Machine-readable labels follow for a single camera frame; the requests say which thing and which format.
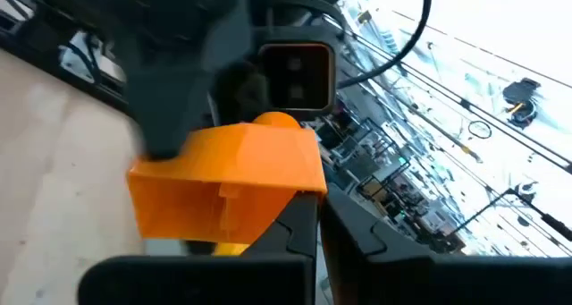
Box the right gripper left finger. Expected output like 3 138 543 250
243 192 319 305

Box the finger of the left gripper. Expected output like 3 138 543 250
127 70 212 162

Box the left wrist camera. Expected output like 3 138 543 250
257 40 337 114

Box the orange wedge block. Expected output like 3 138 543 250
126 111 329 246

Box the black hanging cable loop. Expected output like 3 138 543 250
467 120 493 140

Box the black ceiling cable reel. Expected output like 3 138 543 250
502 77 543 130

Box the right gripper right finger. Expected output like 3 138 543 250
319 186 434 305

